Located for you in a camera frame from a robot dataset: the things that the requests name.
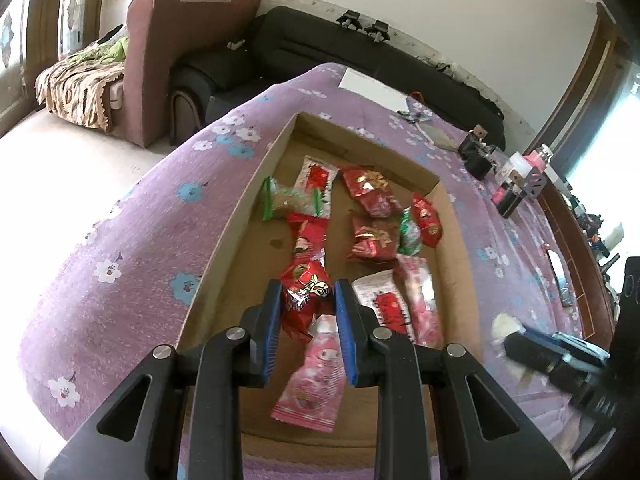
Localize dark red foil packet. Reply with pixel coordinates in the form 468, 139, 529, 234
341, 166, 402, 219

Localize patterned sofa blanket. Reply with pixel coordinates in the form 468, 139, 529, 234
35, 35, 129, 132

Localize black clamps on sofa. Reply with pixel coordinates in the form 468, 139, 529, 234
336, 10, 390, 44

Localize white red-label snack packet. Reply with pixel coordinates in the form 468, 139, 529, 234
352, 270, 416, 342

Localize pink long snack packet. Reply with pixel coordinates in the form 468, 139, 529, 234
396, 254, 442, 348

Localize tiny red candy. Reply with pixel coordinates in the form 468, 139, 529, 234
411, 193, 442, 248

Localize red white snack packet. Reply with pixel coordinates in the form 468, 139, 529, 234
294, 155, 340, 219

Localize wooden glass door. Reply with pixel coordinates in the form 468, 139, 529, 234
1, 0, 102, 133

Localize small red candy packet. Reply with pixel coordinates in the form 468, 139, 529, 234
286, 212, 329, 264

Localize green small candy packet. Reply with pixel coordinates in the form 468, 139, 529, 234
398, 208, 422, 256

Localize brown armchair sofa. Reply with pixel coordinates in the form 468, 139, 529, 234
112, 0, 260, 148

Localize cardboard tray box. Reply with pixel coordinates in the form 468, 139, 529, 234
174, 110, 482, 451

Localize black slotted holder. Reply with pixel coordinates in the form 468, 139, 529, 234
458, 125, 497, 181

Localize clear green cookie packet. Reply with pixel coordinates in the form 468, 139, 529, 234
262, 177, 322, 221

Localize white cream snack packet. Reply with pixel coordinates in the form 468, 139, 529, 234
491, 312, 532, 388

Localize black smartphone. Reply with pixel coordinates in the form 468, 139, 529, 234
544, 244, 576, 308

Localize black sofa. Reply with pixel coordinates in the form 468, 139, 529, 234
169, 6, 506, 148

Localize red rectangular snack packet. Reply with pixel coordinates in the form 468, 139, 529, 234
280, 261, 332, 344

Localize dark red foil snack bag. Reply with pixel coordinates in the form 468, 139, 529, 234
349, 216, 400, 262

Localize purple floral tablecloth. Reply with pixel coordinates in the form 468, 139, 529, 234
22, 63, 584, 456

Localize white paper sheet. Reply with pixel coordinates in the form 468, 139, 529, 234
338, 67, 409, 113

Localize pink character snack pouch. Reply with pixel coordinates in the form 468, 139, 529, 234
271, 314, 346, 434

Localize pink wrapped bottle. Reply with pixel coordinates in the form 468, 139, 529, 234
524, 144, 553, 174

